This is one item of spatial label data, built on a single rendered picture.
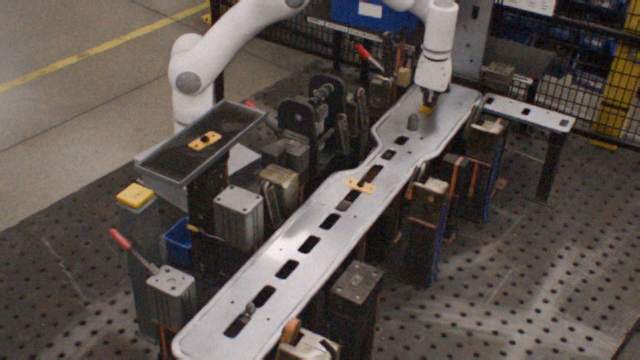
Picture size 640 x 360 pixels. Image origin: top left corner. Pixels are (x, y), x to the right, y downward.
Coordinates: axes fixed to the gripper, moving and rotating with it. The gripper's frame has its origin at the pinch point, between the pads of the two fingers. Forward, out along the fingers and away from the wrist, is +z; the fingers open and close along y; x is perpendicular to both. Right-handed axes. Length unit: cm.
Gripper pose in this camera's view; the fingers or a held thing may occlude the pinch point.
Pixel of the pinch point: (429, 99)
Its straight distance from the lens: 236.2
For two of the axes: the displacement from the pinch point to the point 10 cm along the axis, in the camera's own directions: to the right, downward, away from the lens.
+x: 4.9, -5.1, 7.1
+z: -0.4, 8.0, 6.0
